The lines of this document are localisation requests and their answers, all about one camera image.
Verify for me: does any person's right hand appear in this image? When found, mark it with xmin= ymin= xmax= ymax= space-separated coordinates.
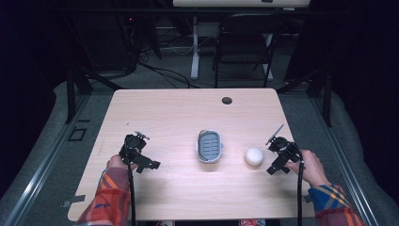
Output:
xmin=285 ymin=149 xmax=331 ymax=188

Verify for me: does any black folding chair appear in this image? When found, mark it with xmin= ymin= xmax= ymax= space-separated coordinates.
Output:
xmin=212 ymin=12 xmax=287 ymax=89

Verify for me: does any dark computer tower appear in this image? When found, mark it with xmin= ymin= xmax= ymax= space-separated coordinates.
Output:
xmin=73 ymin=12 xmax=139 ymax=72

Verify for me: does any white desk leg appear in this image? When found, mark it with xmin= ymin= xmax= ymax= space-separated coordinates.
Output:
xmin=189 ymin=15 xmax=202 ymax=81

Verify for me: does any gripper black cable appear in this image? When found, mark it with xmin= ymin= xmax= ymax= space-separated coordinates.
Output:
xmin=124 ymin=137 xmax=137 ymax=226
xmin=295 ymin=150 xmax=306 ymax=226

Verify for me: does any aluminium floor rail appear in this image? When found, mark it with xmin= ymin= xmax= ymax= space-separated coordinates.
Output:
xmin=2 ymin=93 xmax=92 ymax=226
xmin=309 ymin=95 xmax=381 ymax=226

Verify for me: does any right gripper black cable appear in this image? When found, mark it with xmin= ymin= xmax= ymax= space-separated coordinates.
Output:
xmin=295 ymin=150 xmax=306 ymax=226

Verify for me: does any black floor cable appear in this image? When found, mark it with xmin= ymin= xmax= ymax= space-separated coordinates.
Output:
xmin=137 ymin=60 xmax=201 ymax=89

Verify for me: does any black tape square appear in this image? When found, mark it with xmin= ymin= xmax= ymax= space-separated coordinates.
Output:
xmin=67 ymin=126 xmax=88 ymax=142

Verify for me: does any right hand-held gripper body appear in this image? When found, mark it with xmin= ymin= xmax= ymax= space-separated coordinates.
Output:
xmin=265 ymin=123 xmax=303 ymax=164

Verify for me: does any grey soap dish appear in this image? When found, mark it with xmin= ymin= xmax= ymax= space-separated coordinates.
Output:
xmin=196 ymin=128 xmax=224 ymax=165

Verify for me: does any grey tape strip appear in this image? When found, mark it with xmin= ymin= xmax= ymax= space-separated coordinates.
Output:
xmin=60 ymin=194 xmax=87 ymax=209

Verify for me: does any black metal stand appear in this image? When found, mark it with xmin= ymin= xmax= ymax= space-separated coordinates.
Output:
xmin=275 ymin=66 xmax=334 ymax=128
xmin=63 ymin=64 xmax=124 ymax=125

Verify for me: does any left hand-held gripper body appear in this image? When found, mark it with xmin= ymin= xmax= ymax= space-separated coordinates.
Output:
xmin=119 ymin=130 xmax=151 ymax=166

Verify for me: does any red patterned clothing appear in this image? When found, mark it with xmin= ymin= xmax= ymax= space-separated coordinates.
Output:
xmin=239 ymin=218 xmax=266 ymax=226

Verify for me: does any person's left hand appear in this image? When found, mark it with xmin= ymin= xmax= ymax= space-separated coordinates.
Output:
xmin=106 ymin=154 xmax=139 ymax=173

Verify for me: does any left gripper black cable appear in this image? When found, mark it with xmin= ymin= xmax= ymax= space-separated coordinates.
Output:
xmin=124 ymin=137 xmax=137 ymax=226

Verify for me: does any round white soap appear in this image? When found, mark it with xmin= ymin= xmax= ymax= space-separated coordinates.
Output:
xmin=244 ymin=147 xmax=265 ymax=168

